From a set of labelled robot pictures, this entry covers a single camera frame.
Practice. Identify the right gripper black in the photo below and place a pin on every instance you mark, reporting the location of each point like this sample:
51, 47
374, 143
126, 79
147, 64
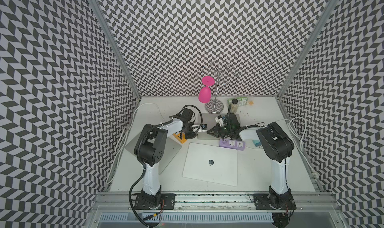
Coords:
216, 130

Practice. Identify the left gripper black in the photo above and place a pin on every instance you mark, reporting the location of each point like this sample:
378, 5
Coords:
192, 135

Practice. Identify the teal charger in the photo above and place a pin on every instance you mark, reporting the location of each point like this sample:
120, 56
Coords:
257, 143

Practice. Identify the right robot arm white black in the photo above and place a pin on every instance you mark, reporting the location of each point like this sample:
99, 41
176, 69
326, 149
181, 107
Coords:
277, 146

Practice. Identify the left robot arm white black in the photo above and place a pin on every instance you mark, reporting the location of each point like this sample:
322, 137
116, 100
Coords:
150, 149

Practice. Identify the grey closed laptop centre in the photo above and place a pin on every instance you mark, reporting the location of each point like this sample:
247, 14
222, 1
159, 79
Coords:
209, 120

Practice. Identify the silver closed laptop left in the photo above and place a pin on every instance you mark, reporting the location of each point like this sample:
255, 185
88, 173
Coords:
171, 149

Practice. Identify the white closed laptop front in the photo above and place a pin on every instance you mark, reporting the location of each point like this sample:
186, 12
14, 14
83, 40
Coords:
211, 164

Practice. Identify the orange power strip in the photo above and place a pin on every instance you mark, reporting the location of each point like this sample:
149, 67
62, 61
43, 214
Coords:
180, 137

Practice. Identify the purple power strip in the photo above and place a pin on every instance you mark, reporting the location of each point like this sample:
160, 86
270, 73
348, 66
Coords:
232, 144

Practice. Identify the spice jar black lid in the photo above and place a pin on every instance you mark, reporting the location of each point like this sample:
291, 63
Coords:
234, 105

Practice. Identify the green snack packet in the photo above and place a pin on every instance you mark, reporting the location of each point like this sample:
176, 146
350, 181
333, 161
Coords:
242, 101

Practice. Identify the pink plastic wine glass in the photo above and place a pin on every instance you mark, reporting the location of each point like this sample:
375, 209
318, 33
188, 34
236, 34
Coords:
206, 93

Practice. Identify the chrome glass holder stand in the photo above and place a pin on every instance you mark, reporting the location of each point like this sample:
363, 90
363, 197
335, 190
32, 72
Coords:
219, 73

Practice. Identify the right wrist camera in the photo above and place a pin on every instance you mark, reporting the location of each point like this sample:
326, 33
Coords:
220, 120

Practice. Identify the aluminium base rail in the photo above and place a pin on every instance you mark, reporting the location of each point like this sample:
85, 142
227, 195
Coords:
323, 202

